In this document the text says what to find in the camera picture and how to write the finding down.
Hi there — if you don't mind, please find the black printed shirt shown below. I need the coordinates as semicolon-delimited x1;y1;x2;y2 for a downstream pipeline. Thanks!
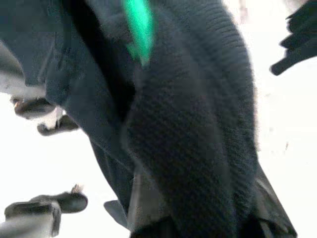
0;0;298;238

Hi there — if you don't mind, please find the green plastic hanger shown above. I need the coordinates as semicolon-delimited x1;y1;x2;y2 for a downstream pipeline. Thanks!
125;0;156;68

